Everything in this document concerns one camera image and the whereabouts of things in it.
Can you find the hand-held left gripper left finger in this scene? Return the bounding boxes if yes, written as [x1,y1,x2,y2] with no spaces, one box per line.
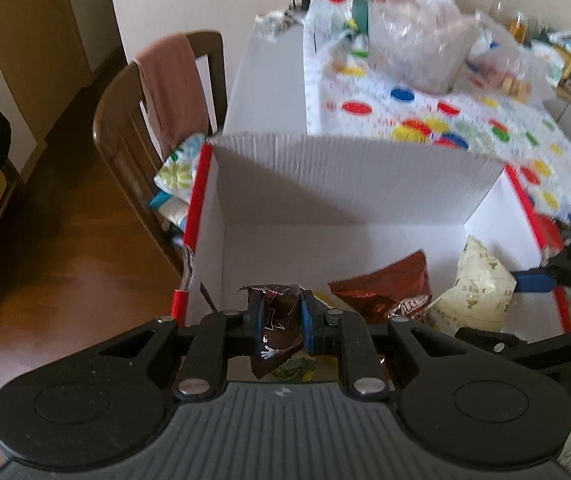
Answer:
[98,290,269,403]

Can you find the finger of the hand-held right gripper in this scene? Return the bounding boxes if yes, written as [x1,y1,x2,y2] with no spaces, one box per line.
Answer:
[454,321,571,359]
[513,234,571,307]

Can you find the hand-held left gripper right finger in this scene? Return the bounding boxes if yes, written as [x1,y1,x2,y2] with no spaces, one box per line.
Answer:
[299,289,470,402]

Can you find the brown candy packet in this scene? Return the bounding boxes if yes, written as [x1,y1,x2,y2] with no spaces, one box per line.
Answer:
[237,282,307,380]

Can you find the green jelly cup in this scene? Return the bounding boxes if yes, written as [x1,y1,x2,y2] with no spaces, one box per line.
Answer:
[268,350,319,384]

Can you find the cream snack packet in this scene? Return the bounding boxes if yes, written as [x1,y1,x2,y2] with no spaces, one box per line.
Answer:
[425,235,519,333]

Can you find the shiny brown snack packet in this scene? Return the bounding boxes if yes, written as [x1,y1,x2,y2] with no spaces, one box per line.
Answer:
[328,250,433,328]

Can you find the red white cardboard box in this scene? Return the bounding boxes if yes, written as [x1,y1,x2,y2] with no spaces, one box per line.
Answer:
[170,132,571,386]

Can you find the floral seat cushion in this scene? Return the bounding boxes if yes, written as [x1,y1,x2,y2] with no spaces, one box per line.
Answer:
[150,132,211,233]

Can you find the balloon print tablecloth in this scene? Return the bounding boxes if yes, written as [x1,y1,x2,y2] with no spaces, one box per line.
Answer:
[303,0,571,480]

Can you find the plastic bag of pastries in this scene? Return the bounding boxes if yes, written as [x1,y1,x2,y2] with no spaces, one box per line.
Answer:
[475,42,541,99]

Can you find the large clear plastic bag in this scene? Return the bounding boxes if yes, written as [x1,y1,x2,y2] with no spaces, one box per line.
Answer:
[368,0,473,94]

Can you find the wooden chair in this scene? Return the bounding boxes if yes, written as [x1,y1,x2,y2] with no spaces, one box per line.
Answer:
[93,30,229,271]

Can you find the pink cloth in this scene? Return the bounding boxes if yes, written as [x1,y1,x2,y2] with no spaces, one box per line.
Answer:
[134,34,211,148]

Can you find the amber liquid bottle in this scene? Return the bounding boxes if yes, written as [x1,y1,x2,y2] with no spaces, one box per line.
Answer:
[509,10,529,42]

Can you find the small white trinkets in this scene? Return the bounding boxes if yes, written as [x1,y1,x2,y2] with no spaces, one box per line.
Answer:
[258,7,302,36]

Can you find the green orange container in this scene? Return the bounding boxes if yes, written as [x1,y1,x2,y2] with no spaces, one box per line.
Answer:
[351,0,391,36]

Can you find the wooden door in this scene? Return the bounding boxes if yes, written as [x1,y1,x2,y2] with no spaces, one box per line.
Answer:
[0,0,121,146]

